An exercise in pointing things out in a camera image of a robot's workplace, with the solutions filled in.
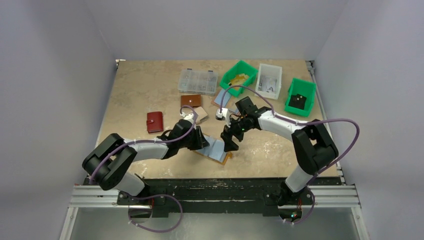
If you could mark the green bin right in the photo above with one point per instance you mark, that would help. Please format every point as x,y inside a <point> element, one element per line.
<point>305,88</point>

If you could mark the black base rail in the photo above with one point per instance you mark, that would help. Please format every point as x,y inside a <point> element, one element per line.
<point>220,196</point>

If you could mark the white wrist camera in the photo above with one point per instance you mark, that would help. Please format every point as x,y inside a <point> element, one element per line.
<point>191,117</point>
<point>223,114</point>

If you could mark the black card holder in bin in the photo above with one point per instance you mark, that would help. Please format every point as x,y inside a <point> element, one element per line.
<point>297,101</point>

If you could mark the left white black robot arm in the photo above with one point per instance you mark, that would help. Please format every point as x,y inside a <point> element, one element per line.
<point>108,164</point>

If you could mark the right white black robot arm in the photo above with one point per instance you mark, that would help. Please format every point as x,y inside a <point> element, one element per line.
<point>314,148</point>

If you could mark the red leather card holder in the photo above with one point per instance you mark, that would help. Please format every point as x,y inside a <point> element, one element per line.
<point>154,122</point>

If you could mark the aluminium frame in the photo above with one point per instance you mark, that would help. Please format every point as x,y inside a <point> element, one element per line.
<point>326,196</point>

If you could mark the cards in green bin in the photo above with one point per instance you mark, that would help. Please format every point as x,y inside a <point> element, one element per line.
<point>239,79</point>

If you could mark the stack of loose cards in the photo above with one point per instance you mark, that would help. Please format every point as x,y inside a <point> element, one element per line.
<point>228,101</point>

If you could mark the white plastic bin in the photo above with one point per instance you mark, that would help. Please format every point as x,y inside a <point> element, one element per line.
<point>270,70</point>

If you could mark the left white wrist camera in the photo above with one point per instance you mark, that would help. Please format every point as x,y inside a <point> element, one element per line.
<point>191,117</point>

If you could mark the brown leather card holder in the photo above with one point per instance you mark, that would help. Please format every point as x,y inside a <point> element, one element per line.
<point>194,100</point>

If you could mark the beige card holder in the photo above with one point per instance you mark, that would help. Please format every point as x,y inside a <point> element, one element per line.
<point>201,115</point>

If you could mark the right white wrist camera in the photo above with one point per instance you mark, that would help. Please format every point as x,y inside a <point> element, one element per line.
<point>223,114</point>

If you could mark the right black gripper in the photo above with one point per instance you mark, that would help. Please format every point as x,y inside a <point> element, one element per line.
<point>230,133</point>

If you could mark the mustard yellow card holder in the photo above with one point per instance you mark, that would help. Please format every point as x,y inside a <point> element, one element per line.
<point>215,150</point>

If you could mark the cards in white bin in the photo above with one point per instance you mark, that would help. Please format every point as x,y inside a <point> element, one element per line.
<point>267,84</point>

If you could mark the green bin with cards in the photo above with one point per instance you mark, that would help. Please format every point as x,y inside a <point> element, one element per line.
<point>240,67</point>

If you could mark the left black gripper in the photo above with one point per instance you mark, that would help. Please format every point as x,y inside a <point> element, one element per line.
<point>199,138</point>

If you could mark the clear plastic organizer box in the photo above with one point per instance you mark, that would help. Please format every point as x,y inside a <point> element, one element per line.
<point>198,82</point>

